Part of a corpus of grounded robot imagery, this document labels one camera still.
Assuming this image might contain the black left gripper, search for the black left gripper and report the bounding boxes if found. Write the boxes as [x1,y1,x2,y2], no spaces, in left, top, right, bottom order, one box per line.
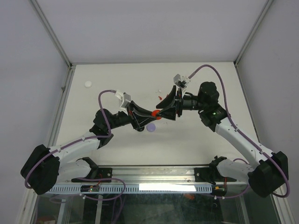
[107,101,157,131]

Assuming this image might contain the white round charging case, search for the white round charging case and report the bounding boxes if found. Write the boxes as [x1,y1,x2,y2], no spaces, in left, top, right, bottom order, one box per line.
[84,81,92,88]

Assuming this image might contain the aluminium mounting rail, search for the aluminium mounting rail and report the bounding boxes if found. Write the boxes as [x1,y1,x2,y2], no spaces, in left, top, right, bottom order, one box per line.
[56,165,257,185]

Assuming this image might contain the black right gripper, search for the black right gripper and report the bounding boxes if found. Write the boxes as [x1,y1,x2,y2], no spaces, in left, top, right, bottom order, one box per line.
[155,85,206,121]

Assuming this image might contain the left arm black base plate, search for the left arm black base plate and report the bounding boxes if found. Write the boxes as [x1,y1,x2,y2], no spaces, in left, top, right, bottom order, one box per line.
[92,167,113,182]

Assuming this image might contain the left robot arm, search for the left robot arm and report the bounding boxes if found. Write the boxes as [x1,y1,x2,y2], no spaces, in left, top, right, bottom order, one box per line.
[21,101,157,195]

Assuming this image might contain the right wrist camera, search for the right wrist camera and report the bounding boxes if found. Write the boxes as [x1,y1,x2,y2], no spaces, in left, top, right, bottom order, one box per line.
[173,74,191,95]

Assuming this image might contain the white slotted cable duct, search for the white slotted cable duct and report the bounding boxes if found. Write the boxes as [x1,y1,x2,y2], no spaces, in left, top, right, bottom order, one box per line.
[47,183,212,195]

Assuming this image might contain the purple round earbud charging case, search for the purple round earbud charging case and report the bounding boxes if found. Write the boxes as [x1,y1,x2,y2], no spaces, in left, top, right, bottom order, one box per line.
[146,123,156,132]

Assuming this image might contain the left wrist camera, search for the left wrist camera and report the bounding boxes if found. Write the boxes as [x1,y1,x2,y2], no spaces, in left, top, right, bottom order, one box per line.
[114,90,131,112]

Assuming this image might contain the aluminium frame post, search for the aluminium frame post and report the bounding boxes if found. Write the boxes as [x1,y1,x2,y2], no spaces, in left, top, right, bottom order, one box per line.
[29,0,72,68]
[234,0,275,68]

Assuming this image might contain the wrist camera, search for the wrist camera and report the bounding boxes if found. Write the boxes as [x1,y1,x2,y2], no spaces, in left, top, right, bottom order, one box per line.
[114,90,131,112]
[173,74,191,95]

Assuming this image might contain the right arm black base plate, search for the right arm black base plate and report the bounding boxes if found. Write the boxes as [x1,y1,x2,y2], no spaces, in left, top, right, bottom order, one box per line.
[193,167,236,185]

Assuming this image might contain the aluminium frame post left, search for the aluminium frame post left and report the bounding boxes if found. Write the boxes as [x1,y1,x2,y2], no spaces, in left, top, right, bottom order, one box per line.
[29,0,72,68]

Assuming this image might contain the orange round charging case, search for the orange round charging case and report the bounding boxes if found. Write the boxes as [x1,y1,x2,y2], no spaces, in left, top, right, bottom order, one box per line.
[151,110,162,120]

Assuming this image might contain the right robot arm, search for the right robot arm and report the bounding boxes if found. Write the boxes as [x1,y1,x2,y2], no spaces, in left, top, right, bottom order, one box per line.
[156,82,289,197]

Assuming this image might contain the aluminium frame post right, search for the aluminium frame post right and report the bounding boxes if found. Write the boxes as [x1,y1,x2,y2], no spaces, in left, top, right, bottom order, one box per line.
[234,0,275,68]

